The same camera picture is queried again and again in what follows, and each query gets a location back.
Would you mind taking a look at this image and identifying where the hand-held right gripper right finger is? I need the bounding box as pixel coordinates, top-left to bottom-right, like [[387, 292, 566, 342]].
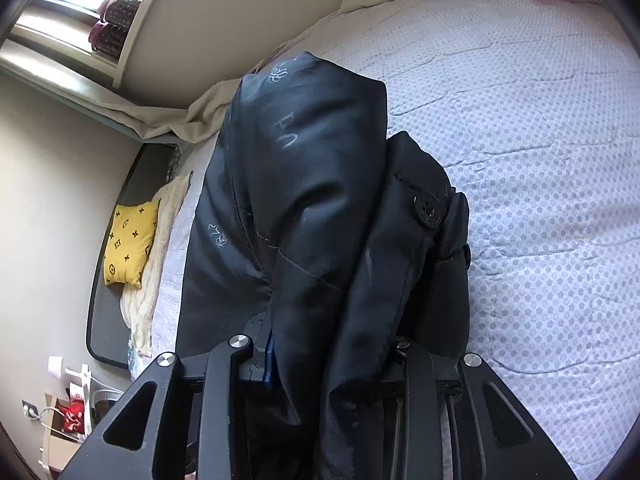
[[394, 337, 579, 480]]

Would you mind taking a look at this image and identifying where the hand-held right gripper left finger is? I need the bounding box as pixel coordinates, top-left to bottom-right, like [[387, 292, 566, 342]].
[[57, 312, 276, 480]]

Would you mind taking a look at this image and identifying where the black printed jacket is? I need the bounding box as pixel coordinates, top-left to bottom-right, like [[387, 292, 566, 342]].
[[176, 50, 472, 480]]

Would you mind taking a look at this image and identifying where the cream knitted blanket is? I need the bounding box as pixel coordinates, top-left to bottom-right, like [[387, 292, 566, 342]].
[[120, 170, 194, 357]]

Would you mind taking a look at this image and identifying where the dark grey headboard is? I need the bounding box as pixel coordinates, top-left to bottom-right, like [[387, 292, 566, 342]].
[[86, 142, 179, 371]]

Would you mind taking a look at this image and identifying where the yellow printed pillow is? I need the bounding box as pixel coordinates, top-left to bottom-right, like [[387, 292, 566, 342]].
[[103, 198, 162, 290]]

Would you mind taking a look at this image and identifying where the white paper bag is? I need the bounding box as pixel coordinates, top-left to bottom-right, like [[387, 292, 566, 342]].
[[64, 365, 95, 411]]

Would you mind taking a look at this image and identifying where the bed with white quilted cover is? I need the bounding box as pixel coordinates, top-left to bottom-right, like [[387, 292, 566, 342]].
[[127, 0, 640, 480]]

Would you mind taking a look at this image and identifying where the red bag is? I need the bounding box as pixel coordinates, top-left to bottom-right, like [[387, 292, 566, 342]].
[[61, 400, 84, 434]]

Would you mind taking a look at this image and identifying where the cardboard box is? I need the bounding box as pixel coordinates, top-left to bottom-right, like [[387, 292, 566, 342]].
[[39, 392, 101, 468]]

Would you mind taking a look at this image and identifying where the window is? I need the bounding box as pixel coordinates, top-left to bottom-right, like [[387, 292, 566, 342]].
[[10, 0, 121, 56]]

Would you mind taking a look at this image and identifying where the white cable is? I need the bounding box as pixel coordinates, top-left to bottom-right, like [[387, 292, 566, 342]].
[[36, 404, 68, 432]]

